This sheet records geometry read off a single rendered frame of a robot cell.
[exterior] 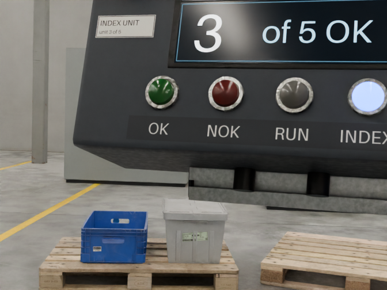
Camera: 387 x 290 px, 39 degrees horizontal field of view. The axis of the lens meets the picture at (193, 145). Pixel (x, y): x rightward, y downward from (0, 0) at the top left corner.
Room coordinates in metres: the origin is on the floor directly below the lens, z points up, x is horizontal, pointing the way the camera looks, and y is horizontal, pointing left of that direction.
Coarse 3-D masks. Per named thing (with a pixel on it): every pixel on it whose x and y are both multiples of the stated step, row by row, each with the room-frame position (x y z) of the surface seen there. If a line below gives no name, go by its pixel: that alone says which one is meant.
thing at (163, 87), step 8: (152, 80) 0.42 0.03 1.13; (160, 80) 0.41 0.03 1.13; (168, 80) 0.42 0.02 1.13; (152, 88) 0.41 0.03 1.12; (160, 88) 0.41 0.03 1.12; (168, 88) 0.41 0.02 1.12; (176, 88) 0.41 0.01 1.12; (152, 96) 0.41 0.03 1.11; (160, 96) 0.41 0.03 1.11; (168, 96) 0.41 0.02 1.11; (176, 96) 0.41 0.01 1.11; (152, 104) 0.41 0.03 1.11; (160, 104) 0.41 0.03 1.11; (168, 104) 0.41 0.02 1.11
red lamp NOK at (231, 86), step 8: (216, 80) 0.41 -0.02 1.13; (224, 80) 0.40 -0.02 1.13; (232, 80) 0.40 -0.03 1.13; (216, 88) 0.40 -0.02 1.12; (224, 88) 0.40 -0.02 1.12; (232, 88) 0.39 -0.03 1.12; (240, 88) 0.40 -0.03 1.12; (208, 96) 0.40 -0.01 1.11; (216, 96) 0.40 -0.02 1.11; (224, 96) 0.39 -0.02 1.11; (232, 96) 0.39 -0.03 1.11; (240, 96) 0.40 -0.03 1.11; (216, 104) 0.40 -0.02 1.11; (224, 104) 0.40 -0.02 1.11; (232, 104) 0.40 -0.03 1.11
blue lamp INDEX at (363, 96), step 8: (360, 80) 0.38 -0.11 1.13; (368, 80) 0.38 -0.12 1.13; (376, 80) 0.37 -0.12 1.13; (352, 88) 0.38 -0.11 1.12; (360, 88) 0.37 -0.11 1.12; (368, 88) 0.37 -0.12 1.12; (376, 88) 0.37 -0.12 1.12; (384, 88) 0.37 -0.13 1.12; (352, 96) 0.38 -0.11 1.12; (360, 96) 0.37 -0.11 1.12; (368, 96) 0.37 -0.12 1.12; (376, 96) 0.37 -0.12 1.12; (384, 96) 0.37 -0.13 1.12; (352, 104) 0.37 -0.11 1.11; (360, 104) 0.37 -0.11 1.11; (368, 104) 0.37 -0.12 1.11; (376, 104) 0.37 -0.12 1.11; (384, 104) 0.37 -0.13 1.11; (360, 112) 0.37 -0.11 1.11; (368, 112) 0.37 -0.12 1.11; (376, 112) 0.37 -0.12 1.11
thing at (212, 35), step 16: (192, 16) 0.43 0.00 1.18; (208, 16) 0.42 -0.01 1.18; (224, 16) 0.42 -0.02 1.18; (240, 16) 0.42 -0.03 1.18; (192, 32) 0.42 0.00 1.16; (208, 32) 0.42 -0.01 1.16; (224, 32) 0.42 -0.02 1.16; (240, 32) 0.41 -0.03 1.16; (176, 48) 0.42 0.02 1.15; (192, 48) 0.42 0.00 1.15; (208, 48) 0.42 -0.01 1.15; (224, 48) 0.41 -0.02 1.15
